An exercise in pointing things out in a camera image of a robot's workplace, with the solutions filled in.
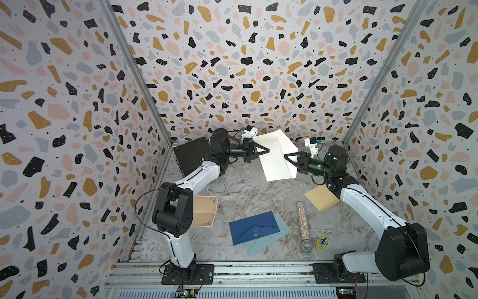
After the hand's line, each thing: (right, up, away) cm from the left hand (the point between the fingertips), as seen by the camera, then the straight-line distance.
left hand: (269, 154), depth 71 cm
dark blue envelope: (-6, -33, +13) cm, 35 cm away
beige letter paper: (-30, -27, +22) cm, 46 cm away
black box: (-45, 0, +45) cm, 64 cm away
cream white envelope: (+2, -4, +1) cm, 5 cm away
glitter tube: (+17, -38, +9) cm, 43 cm away
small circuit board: (-31, -52, 0) cm, 61 cm away
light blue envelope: (-6, -32, +13) cm, 35 cm away
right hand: (+7, -2, +4) cm, 9 cm away
